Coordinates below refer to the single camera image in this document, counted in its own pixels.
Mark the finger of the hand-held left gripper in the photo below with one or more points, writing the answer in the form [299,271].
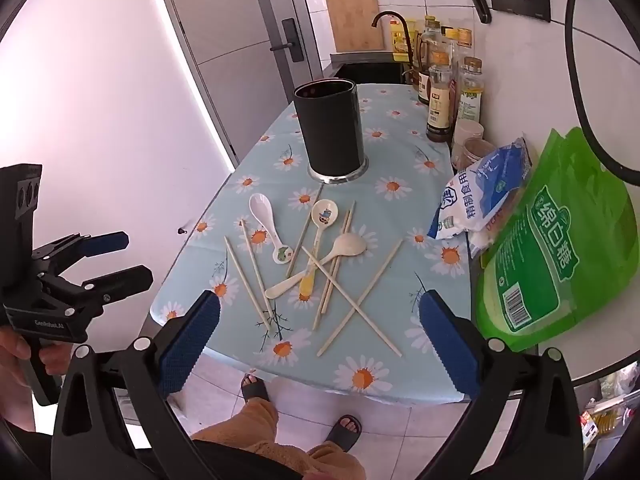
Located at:
[105,242]
[125,280]

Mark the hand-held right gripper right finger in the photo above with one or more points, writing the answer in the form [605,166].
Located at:
[450,350]

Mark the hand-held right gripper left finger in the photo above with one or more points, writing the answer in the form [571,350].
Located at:
[190,345]

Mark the group of wooden chopsticks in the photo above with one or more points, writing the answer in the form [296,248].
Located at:
[356,305]

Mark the plain cream spoon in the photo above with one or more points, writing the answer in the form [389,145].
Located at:
[352,246]

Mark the white spoon with green print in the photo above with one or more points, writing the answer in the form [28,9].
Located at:
[261,207]

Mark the black cylindrical utensil holder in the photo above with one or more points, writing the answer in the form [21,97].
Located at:
[330,130]

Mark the person's left hand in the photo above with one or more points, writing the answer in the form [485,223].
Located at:
[10,344]

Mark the black slipper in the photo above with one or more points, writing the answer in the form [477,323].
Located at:
[345,435]
[255,390]

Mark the person's left leg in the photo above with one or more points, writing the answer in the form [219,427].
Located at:
[240,427]

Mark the person's leg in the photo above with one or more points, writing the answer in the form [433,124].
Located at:
[240,427]
[335,462]

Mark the green sugar bag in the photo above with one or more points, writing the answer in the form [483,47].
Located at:
[560,250]

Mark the person's right leg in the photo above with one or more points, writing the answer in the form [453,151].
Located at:
[335,462]

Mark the white blue salt bag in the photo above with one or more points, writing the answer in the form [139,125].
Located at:
[480,190]

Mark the pile of colourful packets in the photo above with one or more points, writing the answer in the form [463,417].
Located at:
[607,410]

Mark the blue daisy print tablecloth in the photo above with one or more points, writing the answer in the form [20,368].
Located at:
[390,160]

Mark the brown sauce bottle pale label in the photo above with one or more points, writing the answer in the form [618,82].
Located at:
[439,110]

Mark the grey door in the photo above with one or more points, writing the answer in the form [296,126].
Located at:
[230,35]

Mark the dark bottle red white label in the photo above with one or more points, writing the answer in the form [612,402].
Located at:
[425,85]

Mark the steel kitchen sink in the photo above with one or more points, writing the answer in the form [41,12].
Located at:
[365,72]

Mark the tall clear yellow-cap bottle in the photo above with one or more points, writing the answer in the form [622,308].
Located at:
[462,42]

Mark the yellow cooking oil jug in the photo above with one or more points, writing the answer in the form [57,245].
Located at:
[400,35]

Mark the small yellow-cap bottle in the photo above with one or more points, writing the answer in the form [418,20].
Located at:
[431,25]

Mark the wooden cutting board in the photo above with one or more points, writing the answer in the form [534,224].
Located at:
[354,20]

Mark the black faucet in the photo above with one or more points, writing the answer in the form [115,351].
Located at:
[400,17]

